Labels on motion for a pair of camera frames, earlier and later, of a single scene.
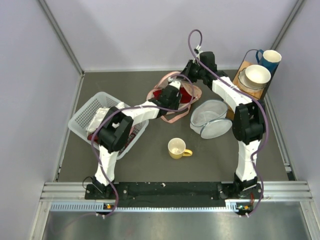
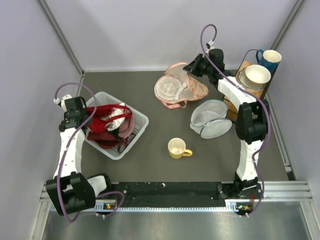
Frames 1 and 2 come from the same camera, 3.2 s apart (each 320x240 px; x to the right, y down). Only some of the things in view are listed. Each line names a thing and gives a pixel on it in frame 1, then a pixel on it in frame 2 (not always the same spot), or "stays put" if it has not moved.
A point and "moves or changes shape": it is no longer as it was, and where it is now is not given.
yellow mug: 177,148 stays put
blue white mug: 270,59 stays put
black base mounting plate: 174,194 stays put
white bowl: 254,77 stays put
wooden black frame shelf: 230,112 stays put
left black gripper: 176,102 → 86,114
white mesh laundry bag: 208,118 stays put
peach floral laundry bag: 163,82 moves or changes shape
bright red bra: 185,97 → 106,114
